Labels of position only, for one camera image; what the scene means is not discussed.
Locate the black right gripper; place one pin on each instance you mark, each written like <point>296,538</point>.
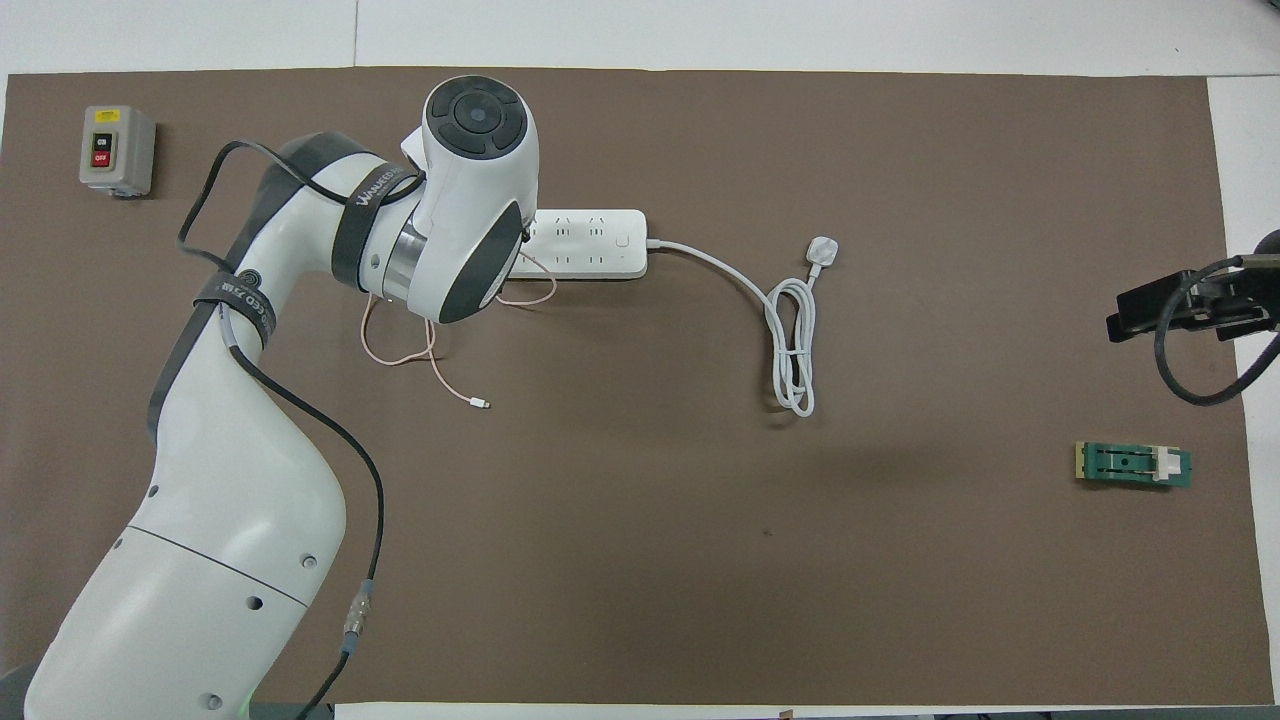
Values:
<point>1240,295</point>

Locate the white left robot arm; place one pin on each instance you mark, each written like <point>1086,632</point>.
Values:
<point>230,520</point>

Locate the white power strip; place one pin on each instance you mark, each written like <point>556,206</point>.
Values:
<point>590,245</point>

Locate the brown table mat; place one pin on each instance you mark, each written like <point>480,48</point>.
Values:
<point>700,560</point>

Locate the green knife switch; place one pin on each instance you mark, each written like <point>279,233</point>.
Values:
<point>1130,465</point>

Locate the grey on-off switch box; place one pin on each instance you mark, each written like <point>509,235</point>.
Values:
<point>117,150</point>

